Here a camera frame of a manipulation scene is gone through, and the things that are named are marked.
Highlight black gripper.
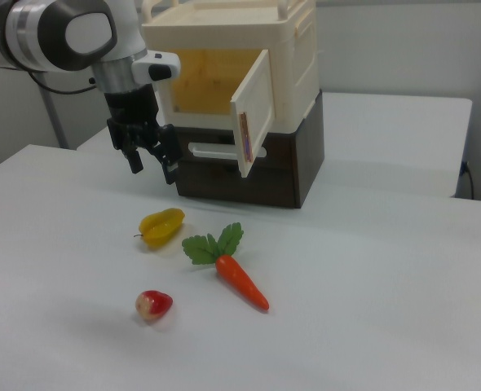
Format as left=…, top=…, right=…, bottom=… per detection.
left=104, top=83, right=183, bottom=186

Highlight cream cabinet door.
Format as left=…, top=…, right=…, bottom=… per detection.
left=229, top=49, right=276, bottom=180

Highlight yellow toy starfruit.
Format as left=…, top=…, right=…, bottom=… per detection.
left=133, top=207, right=186, bottom=251

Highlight copper tape strip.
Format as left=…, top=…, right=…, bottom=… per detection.
left=238, top=111, right=254, bottom=165

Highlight dark brown drawer box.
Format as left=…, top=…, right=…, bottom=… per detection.
left=174, top=90, right=326, bottom=210

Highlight red toy strawberry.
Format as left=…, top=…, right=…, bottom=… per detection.
left=135, top=289, right=174, bottom=321

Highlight orange toy carrot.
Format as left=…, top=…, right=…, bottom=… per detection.
left=181, top=222, right=271, bottom=313

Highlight white drawer handle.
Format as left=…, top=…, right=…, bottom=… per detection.
left=188, top=139, right=268, bottom=160

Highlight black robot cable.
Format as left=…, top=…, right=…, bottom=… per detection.
left=27, top=69, right=99, bottom=95

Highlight black wall cable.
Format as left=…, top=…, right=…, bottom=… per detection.
left=461, top=160, right=476, bottom=201

